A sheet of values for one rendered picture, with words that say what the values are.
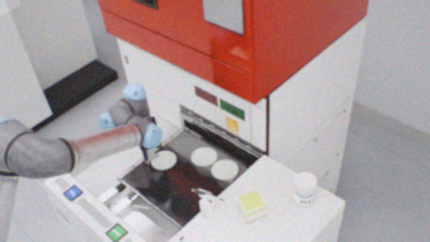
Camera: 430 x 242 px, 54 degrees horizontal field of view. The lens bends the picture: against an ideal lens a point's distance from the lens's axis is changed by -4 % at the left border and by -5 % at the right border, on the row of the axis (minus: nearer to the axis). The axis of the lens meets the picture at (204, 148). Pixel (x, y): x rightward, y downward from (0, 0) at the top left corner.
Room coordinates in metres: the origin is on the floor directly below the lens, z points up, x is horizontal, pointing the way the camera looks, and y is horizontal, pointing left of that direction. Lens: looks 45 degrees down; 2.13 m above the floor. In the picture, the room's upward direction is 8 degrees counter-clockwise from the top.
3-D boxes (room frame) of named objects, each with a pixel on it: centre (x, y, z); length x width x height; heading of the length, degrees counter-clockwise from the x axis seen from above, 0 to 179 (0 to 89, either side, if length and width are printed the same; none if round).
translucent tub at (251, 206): (0.84, -0.13, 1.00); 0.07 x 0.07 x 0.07; 16
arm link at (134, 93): (1.18, 0.21, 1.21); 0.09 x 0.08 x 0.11; 138
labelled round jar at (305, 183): (0.87, -0.31, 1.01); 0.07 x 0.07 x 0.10
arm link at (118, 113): (1.10, 0.26, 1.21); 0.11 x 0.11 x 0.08; 48
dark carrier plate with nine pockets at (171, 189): (1.11, 0.09, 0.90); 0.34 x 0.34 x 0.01; 41
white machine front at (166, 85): (1.41, 0.04, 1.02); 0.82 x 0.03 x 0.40; 41
